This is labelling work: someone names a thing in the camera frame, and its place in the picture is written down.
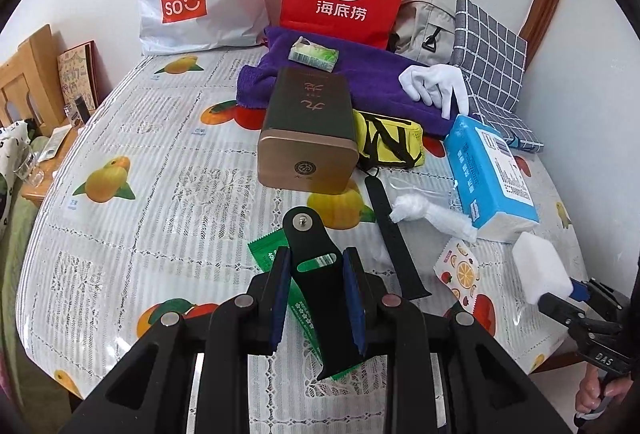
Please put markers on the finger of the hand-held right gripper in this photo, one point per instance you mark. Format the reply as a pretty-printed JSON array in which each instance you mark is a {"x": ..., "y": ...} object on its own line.
[
  {"x": 595, "y": 291},
  {"x": 557, "y": 308}
]

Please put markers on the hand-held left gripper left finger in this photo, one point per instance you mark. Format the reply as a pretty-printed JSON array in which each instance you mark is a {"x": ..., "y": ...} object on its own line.
[{"x": 280, "y": 299}]

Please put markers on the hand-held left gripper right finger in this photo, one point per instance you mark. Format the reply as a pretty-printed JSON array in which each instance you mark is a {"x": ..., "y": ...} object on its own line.
[{"x": 353, "y": 304}]

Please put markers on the black phone stand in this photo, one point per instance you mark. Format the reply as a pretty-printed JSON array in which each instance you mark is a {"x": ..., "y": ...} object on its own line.
[{"x": 320, "y": 314}]

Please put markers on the white sponge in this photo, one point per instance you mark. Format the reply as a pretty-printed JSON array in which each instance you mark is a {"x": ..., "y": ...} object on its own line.
[{"x": 542, "y": 271}]

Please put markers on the fruit-print packet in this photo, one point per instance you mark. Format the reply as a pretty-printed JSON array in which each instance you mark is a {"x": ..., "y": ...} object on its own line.
[{"x": 462, "y": 274}]

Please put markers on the white plastic wrap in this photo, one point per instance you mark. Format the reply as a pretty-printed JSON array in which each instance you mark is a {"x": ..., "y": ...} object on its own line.
[{"x": 430, "y": 216}]

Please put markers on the clear plastic bag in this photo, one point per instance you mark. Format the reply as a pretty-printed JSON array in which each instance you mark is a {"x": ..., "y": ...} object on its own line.
[{"x": 430, "y": 191}]

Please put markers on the yellow and black pouch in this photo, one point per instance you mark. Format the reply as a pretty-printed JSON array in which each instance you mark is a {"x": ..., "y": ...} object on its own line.
[{"x": 392, "y": 141}]

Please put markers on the person's right hand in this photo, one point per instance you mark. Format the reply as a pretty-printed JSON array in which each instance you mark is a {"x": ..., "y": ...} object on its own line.
[{"x": 589, "y": 395}]

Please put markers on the blue tissue pack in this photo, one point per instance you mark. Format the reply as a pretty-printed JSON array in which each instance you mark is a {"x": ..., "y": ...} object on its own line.
[{"x": 487, "y": 174}]

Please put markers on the gold tin box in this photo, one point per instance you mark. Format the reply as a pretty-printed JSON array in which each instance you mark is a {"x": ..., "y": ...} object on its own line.
[{"x": 307, "y": 134}]

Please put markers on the purple towel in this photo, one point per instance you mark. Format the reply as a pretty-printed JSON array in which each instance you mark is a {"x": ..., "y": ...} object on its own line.
[{"x": 380, "y": 84}]

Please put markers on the white glove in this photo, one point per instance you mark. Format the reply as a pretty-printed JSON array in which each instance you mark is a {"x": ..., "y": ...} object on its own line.
[{"x": 435, "y": 84}]

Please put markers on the green tissue packet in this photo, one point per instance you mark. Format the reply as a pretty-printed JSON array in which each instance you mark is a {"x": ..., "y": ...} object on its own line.
[{"x": 312, "y": 54}]

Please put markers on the grey checked cushion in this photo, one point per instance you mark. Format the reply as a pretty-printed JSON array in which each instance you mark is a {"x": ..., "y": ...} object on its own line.
[{"x": 495, "y": 64}]

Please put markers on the wooden side table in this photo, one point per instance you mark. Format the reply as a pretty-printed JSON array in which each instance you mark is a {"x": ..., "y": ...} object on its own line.
[{"x": 47, "y": 174}]

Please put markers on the drinking glass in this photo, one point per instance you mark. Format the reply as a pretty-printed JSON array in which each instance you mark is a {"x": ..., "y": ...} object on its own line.
[{"x": 25, "y": 169}]

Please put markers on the grey fabric bag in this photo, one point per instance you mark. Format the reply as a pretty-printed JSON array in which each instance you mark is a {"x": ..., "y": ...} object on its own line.
[{"x": 425, "y": 26}]

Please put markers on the illustrated book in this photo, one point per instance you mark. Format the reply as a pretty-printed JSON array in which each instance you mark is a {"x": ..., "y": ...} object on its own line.
[{"x": 77, "y": 74}]

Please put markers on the floral cloth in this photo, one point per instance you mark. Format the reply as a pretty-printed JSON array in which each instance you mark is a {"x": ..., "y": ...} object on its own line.
[{"x": 11, "y": 149}]

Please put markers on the wooden chair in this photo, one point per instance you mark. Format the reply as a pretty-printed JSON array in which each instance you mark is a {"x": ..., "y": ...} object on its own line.
[{"x": 25, "y": 74}]

